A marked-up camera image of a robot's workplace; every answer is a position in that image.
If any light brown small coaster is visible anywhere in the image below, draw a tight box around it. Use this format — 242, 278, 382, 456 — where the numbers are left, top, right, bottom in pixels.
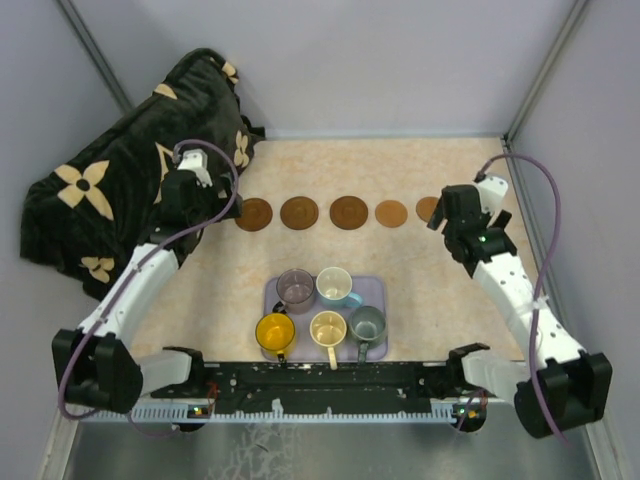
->
415, 196, 439, 223
375, 200, 408, 228

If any dark brown grooved coaster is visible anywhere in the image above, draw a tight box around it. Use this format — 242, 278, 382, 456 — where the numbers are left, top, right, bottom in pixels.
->
235, 198, 273, 232

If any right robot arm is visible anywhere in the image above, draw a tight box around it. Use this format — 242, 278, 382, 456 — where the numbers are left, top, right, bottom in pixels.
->
428, 176, 613, 439

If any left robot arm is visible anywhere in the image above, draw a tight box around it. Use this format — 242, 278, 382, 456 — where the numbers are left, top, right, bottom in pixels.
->
52, 166, 242, 420

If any transparent purple cup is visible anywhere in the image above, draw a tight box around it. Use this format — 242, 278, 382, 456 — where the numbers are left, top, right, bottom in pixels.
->
273, 269, 315, 315

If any black floral plush blanket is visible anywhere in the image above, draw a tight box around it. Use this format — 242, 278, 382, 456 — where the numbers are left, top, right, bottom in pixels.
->
20, 48, 266, 300

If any lavender plastic tray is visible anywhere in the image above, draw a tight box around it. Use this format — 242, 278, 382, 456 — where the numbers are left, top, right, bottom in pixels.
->
263, 275, 386, 363

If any grey green mug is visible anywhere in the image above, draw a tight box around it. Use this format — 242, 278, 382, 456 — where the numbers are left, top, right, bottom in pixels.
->
347, 306, 388, 364

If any cream and blue mug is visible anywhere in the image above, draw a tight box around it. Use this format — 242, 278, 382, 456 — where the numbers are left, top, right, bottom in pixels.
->
316, 267, 363, 308

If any yellow transparent mug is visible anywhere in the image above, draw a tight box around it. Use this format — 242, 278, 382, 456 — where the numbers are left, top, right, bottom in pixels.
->
255, 313, 297, 364

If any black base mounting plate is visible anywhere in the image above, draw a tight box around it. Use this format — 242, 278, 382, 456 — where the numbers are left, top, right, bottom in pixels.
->
151, 361, 476, 415

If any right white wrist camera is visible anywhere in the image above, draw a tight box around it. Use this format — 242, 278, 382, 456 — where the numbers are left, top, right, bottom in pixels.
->
474, 174, 509, 215

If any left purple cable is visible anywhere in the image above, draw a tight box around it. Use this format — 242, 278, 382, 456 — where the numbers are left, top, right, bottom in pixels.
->
57, 139, 240, 439

